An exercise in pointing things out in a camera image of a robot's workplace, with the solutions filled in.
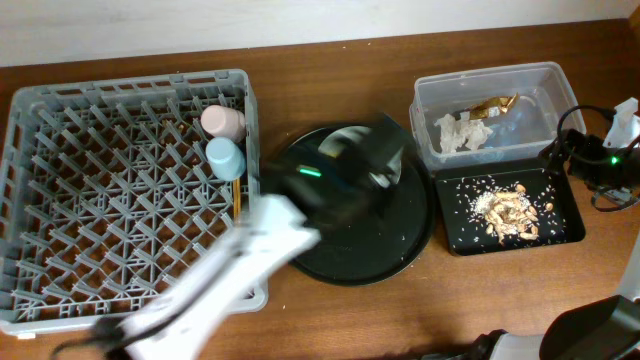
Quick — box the light grey round plate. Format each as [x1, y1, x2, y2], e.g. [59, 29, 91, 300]
[318, 126, 403, 188]

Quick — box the white paper napkin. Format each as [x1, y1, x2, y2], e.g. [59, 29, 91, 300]
[435, 114, 493, 154]

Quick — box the wooden chopstick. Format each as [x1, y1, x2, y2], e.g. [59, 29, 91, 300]
[233, 178, 242, 219]
[232, 178, 241, 221]

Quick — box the blue plastic cup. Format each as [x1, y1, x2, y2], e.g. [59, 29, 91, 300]
[205, 137, 246, 181]

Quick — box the pink plastic cup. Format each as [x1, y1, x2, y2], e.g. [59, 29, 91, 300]
[200, 105, 246, 143]

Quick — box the food scraps pile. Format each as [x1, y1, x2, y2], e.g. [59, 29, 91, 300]
[468, 182, 559, 246]

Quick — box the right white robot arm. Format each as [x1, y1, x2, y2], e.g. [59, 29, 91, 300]
[435, 98, 639, 359]

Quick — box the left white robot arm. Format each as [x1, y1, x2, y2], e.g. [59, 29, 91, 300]
[50, 116, 413, 359]

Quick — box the grey plastic dishwasher rack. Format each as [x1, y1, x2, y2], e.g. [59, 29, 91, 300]
[1, 69, 260, 337]

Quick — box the round black serving tray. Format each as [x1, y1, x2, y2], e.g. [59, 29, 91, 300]
[260, 124, 436, 286]

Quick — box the clear plastic bin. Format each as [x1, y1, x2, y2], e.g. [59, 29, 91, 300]
[409, 62, 577, 172]

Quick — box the black rectangular tray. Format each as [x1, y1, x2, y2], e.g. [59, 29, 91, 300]
[435, 159, 586, 256]

